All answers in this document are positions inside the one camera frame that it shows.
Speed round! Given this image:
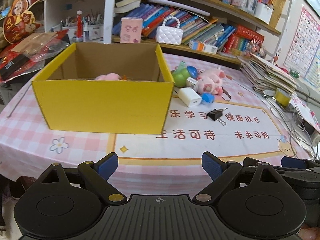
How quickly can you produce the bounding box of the white shelf unit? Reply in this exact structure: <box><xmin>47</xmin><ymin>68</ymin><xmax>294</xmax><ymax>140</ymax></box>
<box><xmin>44</xmin><ymin>0</ymin><xmax>118</xmax><ymax>44</ymax></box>

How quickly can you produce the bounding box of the white charger block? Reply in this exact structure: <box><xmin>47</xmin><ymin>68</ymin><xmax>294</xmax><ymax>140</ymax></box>
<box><xmin>178</xmin><ymin>87</ymin><xmax>202</xmax><ymax>107</ymax></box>

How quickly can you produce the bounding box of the white pen holder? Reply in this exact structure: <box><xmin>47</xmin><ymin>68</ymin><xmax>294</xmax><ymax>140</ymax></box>
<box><xmin>61</xmin><ymin>10</ymin><xmax>104</xmax><ymax>42</ymax></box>

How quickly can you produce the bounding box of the black binder clip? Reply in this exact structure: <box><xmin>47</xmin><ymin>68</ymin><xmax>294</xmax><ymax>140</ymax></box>
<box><xmin>207</xmin><ymin>108</ymin><xmax>228</xmax><ymax>126</ymax></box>

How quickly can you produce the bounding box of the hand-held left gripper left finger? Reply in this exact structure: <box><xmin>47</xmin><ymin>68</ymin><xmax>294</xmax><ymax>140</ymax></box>
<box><xmin>37</xmin><ymin>152</ymin><xmax>127</xmax><ymax>205</ymax></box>

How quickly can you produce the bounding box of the wooden bookshelf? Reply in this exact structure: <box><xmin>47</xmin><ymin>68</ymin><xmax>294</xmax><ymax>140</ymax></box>
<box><xmin>111</xmin><ymin>0</ymin><xmax>293</xmax><ymax>65</ymax></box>

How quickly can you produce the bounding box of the stack of paper booklets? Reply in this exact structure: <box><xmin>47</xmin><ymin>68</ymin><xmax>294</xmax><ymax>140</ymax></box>
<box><xmin>240</xmin><ymin>54</ymin><xmax>299</xmax><ymax>95</ymax></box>

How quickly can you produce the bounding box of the thick paperback book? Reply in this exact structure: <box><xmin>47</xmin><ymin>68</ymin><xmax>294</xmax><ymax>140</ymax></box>
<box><xmin>115</xmin><ymin>1</ymin><xmax>142</xmax><ymax>13</ymax></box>
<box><xmin>117</xmin><ymin>0</ymin><xmax>146</xmax><ymax>7</ymax></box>

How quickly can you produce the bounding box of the white orange carton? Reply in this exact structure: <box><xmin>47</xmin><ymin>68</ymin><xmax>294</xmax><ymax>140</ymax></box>
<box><xmin>189</xmin><ymin>40</ymin><xmax>218</xmax><ymax>54</ymax></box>

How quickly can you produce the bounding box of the green round toy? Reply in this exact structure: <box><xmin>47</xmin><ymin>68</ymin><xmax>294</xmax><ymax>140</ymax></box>
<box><xmin>171</xmin><ymin>69</ymin><xmax>192</xmax><ymax>87</ymax></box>

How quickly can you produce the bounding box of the pink floral card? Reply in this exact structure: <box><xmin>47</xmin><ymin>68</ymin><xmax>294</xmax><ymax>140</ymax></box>
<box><xmin>291</xmin><ymin>94</ymin><xmax>320</xmax><ymax>128</ymax></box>

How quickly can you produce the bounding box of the yellow cardboard box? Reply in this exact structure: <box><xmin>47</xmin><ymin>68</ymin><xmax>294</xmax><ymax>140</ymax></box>
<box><xmin>31</xmin><ymin>42</ymin><xmax>175</xmax><ymax>135</ymax></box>

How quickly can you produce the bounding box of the row of colourful books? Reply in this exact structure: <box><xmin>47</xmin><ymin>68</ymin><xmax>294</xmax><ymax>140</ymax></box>
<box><xmin>112</xmin><ymin>2</ymin><xmax>265</xmax><ymax>54</ymax></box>

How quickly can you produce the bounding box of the red paper decoration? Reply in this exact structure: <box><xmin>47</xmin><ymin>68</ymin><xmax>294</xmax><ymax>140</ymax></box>
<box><xmin>2</xmin><ymin>0</ymin><xmax>43</xmax><ymax>44</ymax></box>

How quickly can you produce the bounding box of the pink spotted plush pig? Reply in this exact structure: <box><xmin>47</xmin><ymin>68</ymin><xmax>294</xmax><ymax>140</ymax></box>
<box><xmin>197</xmin><ymin>69</ymin><xmax>227</xmax><ymax>96</ymax></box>

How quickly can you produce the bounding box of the pink printed tablecloth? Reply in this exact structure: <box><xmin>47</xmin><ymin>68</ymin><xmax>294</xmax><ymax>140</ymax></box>
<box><xmin>0</xmin><ymin>52</ymin><xmax>315</xmax><ymax>188</ymax></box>

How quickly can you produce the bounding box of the small white adapter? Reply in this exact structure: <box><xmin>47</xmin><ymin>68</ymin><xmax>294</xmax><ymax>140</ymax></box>
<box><xmin>186</xmin><ymin>77</ymin><xmax>199</xmax><ymax>90</ymax></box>

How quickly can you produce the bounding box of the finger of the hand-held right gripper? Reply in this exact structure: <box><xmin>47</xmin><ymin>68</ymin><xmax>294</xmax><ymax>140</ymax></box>
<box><xmin>243</xmin><ymin>157</ymin><xmax>262</xmax><ymax>167</ymax></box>
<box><xmin>281</xmin><ymin>156</ymin><xmax>320</xmax><ymax>171</ymax></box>

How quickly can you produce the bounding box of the maroon cushion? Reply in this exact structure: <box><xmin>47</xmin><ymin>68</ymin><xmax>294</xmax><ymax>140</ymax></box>
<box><xmin>10</xmin><ymin>176</ymin><xmax>38</xmax><ymax>198</ymax></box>

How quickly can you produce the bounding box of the red plastic wrapping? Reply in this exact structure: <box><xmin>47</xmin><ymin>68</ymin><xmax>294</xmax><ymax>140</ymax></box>
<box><xmin>0</xmin><ymin>29</ymin><xmax>70</xmax><ymax>83</ymax></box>

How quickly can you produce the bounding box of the red white stick figurine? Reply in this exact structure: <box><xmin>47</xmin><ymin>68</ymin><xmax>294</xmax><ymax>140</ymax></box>
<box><xmin>76</xmin><ymin>10</ymin><xmax>84</xmax><ymax>42</ymax></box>

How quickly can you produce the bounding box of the colourful bead ornament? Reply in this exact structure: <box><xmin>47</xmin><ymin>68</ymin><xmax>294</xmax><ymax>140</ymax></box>
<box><xmin>247</xmin><ymin>39</ymin><xmax>268</xmax><ymax>58</ymax></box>

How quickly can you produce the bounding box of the alphabet wall poster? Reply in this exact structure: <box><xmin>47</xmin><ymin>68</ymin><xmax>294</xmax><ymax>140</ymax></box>
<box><xmin>284</xmin><ymin>5</ymin><xmax>320</xmax><ymax>78</ymax></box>

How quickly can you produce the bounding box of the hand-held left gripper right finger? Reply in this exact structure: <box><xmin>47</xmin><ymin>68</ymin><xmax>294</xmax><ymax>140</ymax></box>
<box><xmin>193</xmin><ymin>151</ymin><xmax>283</xmax><ymax>204</ymax></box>

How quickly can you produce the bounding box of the pink box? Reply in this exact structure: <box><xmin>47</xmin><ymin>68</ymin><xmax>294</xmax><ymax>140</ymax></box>
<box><xmin>120</xmin><ymin>17</ymin><xmax>143</xmax><ymax>44</ymax></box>

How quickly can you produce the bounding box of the small blue toy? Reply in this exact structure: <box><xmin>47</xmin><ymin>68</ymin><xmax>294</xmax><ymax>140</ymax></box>
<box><xmin>201</xmin><ymin>92</ymin><xmax>215</xmax><ymax>104</ymax></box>

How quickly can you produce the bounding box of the yellow tape roll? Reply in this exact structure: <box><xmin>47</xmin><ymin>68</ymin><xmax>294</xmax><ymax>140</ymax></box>
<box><xmin>274</xmin><ymin>89</ymin><xmax>292</xmax><ymax>105</ymax></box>

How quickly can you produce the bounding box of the white power strip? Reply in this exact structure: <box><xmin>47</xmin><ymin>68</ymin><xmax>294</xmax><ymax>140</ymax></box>
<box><xmin>309</xmin><ymin>130</ymin><xmax>320</xmax><ymax>147</ymax></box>

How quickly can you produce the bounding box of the white storage bin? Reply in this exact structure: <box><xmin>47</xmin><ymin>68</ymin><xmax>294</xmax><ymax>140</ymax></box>
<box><xmin>255</xmin><ymin>2</ymin><xmax>273</xmax><ymax>25</ymax></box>

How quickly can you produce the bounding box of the black flat box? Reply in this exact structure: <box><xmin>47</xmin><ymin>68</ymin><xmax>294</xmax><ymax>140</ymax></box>
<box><xmin>0</xmin><ymin>55</ymin><xmax>32</xmax><ymax>80</ymax></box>

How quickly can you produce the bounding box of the bundle of white cables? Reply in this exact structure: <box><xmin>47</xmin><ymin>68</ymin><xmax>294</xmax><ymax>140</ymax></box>
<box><xmin>270</xmin><ymin>100</ymin><xmax>315</xmax><ymax>155</ymax></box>

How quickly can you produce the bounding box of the brown cardboard sheet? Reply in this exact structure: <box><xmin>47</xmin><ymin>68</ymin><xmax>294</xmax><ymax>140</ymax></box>
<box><xmin>10</xmin><ymin>31</ymin><xmax>58</xmax><ymax>55</ymax></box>

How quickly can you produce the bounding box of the plain pink plush toy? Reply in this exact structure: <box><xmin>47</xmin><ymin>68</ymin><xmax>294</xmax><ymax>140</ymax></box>
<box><xmin>94</xmin><ymin>73</ymin><xmax>120</xmax><ymax>81</ymax></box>

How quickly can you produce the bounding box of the white quilted purse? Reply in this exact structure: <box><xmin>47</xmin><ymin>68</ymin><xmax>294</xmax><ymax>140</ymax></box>
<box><xmin>155</xmin><ymin>16</ymin><xmax>183</xmax><ymax>45</ymax></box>

